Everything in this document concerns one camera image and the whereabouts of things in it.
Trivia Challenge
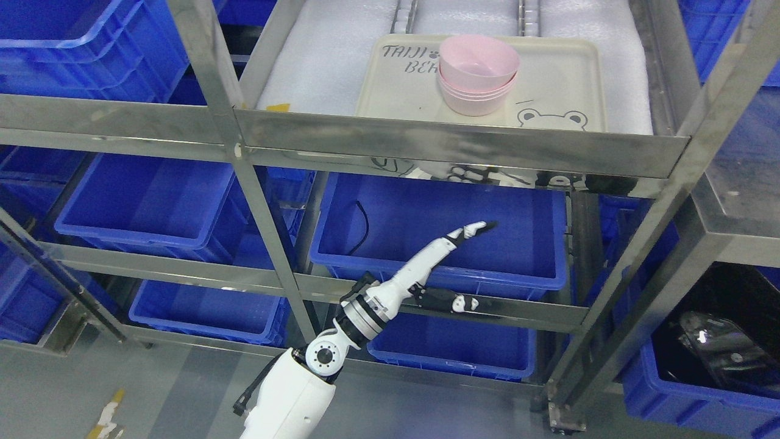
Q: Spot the blue crate bottom centre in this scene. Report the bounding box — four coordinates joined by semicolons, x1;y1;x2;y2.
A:
367;313;537;382

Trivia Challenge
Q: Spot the blue crate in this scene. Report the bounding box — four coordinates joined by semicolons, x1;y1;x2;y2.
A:
367;313;537;382
1;1;189;103
622;262;780;439
128;280;291;347

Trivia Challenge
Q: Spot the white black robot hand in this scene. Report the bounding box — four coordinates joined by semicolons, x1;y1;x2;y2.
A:
366;221;498;320

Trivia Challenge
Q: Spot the stainless steel shelf rack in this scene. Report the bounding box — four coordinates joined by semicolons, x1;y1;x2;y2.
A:
2;1;778;432

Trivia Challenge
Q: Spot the blue crate bottom right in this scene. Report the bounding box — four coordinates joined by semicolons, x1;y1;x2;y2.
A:
622;262;780;439

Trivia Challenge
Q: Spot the beige bear print tray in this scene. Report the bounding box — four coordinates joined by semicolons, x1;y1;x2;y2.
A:
356;34;607;132

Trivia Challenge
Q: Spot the blue crate centre shelf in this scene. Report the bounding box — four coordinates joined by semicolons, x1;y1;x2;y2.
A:
310;173;568;301

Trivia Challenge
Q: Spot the stack of pink bowls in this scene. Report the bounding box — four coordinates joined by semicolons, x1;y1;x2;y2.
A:
437;73;517;117

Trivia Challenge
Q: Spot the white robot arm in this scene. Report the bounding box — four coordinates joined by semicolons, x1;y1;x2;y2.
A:
234;275;418;438

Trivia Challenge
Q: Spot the blue crate left shelf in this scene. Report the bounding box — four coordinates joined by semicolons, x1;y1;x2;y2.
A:
54;154;259;265

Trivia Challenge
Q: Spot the blue crate top left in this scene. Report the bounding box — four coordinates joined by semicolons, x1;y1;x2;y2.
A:
1;1;189;103

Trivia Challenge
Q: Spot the pink plastic bowl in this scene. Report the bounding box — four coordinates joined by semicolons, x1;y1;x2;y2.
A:
438;34;520;93

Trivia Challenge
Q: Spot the blue crate bottom left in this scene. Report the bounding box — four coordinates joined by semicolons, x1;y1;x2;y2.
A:
128;280;291;347

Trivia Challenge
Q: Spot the blue crate shelf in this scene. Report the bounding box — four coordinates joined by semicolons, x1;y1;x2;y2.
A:
54;154;259;265
310;173;568;301

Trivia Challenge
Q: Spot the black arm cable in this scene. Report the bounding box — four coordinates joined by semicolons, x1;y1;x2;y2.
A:
233;352;287;416

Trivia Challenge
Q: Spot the black motorcycle helmet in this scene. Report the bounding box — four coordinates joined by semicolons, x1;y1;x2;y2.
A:
652;262;779;398

